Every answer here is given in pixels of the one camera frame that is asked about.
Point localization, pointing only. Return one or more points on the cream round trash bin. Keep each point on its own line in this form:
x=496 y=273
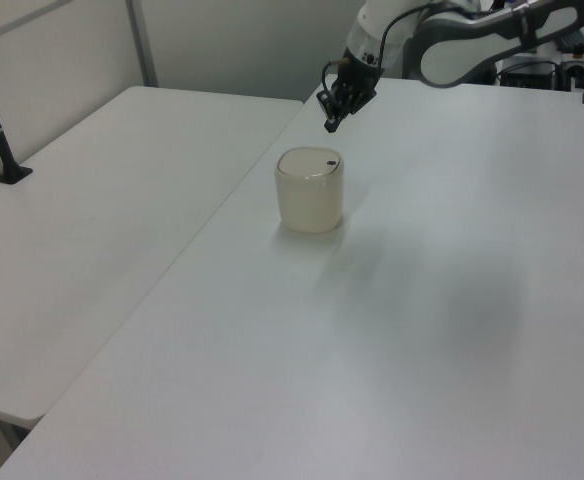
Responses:
x=312 y=205

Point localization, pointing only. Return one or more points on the white side table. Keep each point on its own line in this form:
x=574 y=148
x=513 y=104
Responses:
x=97 y=225

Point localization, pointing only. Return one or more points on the cream bin lid with button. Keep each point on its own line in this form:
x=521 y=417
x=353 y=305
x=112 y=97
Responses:
x=307 y=162

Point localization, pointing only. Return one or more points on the grey metal partition post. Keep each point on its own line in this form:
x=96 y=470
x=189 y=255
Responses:
x=142 y=40

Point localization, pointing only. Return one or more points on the white black Franka robot arm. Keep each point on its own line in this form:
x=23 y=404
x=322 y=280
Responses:
x=452 y=45

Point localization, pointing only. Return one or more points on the black keyboard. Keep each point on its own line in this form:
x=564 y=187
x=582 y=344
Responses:
x=574 y=42

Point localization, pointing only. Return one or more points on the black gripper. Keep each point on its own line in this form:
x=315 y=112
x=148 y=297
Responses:
x=359 y=80

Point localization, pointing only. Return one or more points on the black electronics box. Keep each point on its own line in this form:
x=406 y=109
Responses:
x=532 y=75

